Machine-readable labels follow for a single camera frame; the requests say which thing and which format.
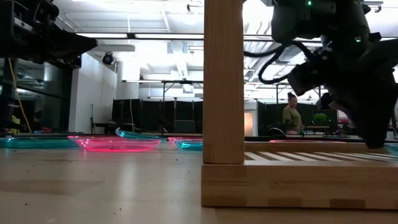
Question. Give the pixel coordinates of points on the green potted plant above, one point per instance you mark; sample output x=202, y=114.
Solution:
x=320, y=119

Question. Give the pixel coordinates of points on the wooden slatted shelf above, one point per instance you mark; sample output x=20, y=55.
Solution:
x=224, y=93

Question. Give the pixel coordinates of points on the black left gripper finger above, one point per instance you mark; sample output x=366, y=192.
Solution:
x=77, y=46

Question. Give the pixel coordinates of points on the black hanging ceiling camera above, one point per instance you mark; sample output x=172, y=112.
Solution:
x=108, y=58

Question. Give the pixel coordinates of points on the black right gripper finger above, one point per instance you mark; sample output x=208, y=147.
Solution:
x=376, y=118
x=326, y=101

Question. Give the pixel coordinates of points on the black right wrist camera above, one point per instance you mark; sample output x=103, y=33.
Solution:
x=306, y=77

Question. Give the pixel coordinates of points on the black partition panels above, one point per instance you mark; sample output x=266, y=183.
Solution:
x=149, y=115

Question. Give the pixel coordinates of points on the person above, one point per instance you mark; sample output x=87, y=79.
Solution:
x=291, y=118

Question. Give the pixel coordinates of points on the yellow-green chair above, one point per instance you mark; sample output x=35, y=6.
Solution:
x=15, y=123

